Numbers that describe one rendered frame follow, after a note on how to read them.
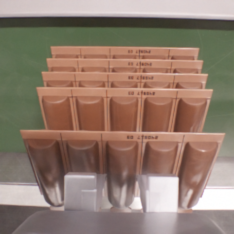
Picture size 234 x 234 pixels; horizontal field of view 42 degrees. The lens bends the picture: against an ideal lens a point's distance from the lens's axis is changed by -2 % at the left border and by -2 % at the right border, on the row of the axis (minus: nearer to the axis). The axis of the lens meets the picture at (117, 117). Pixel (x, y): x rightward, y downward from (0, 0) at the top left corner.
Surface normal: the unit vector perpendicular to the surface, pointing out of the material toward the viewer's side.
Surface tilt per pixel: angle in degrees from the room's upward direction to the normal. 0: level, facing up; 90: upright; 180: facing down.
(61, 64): 2
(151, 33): 2
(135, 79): 2
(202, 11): 90
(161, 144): 90
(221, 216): 90
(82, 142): 90
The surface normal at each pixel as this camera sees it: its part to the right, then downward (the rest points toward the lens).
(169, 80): -0.03, 0.69
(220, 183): 0.00, -0.72
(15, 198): -0.01, -0.19
